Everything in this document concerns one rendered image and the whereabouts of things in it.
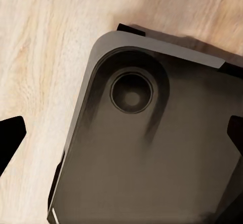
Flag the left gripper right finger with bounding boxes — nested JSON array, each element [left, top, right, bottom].
[[227, 115, 243, 156]]

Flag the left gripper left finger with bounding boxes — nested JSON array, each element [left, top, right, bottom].
[[0, 116, 26, 176]]

